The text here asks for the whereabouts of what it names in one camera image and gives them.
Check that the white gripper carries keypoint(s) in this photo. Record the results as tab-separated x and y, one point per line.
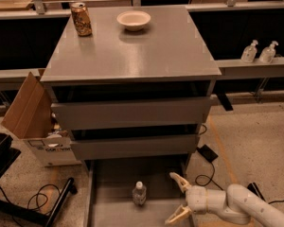
196	196

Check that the clear plastic water bottle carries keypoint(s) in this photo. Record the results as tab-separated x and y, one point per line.
139	193

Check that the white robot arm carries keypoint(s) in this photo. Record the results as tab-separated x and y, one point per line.
236	205

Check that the grey middle drawer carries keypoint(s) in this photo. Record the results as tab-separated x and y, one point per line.
134	147

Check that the grey open bottom drawer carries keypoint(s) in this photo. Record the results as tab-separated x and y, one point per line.
110	186

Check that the grey top drawer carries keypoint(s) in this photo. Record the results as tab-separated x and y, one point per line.
132	113

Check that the grey drawer cabinet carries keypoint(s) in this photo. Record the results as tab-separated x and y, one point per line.
123	94

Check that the left clear pump bottle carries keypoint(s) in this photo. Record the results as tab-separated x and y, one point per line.
249	52

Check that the clear pump bottle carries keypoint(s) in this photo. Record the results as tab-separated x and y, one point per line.
268	53
249	52

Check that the right clear pump bottle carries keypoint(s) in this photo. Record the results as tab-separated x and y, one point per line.
268	53

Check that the black power adapter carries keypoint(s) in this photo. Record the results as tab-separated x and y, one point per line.
207	153

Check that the black stand leg right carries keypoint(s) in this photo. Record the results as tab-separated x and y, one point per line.
253	188

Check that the open cardboard box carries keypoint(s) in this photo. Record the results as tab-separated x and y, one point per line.
31	120

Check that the white paper bowl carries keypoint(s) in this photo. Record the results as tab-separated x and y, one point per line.
133	20

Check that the gold soda can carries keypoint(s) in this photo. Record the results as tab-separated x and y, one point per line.
81	19

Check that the grey metal rail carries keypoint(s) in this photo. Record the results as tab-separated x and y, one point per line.
177	44

